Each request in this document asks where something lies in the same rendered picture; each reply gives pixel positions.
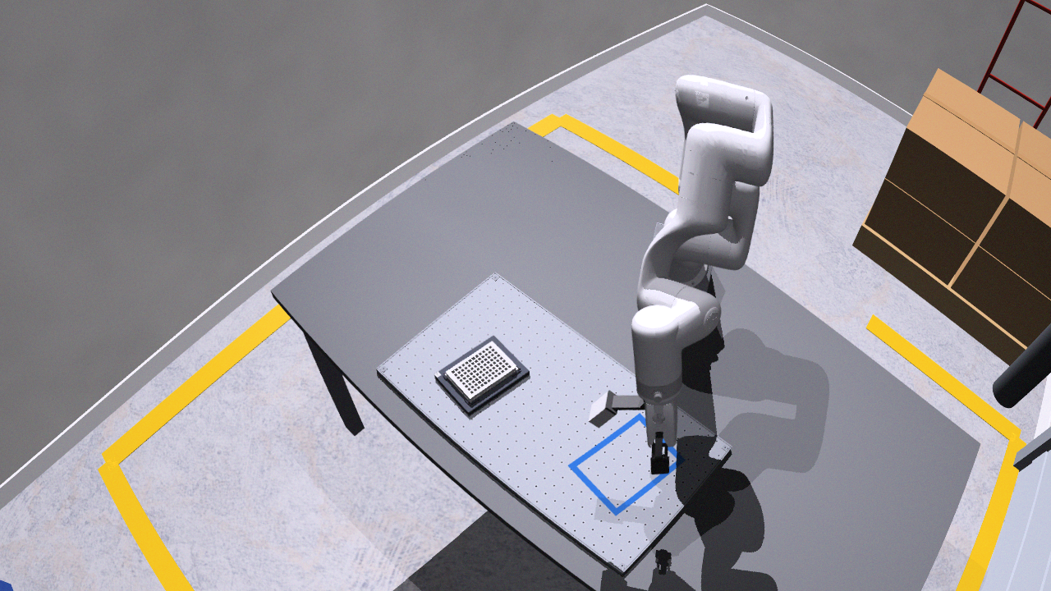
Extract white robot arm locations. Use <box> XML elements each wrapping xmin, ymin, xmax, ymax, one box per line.
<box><xmin>631</xmin><ymin>75</ymin><xmax>772</xmax><ymax>403</ymax></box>

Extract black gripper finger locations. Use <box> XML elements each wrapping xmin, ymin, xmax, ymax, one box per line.
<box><xmin>650</xmin><ymin>432</ymin><xmax>669</xmax><ymax>474</ymax></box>

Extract blue tape outline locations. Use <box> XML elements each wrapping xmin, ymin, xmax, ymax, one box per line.
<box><xmin>568</xmin><ymin>414</ymin><xmax>685</xmax><ymax>515</ymax></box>

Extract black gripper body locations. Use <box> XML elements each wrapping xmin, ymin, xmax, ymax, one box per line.
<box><xmin>637</xmin><ymin>387</ymin><xmax>682</xmax><ymax>448</ymax></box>

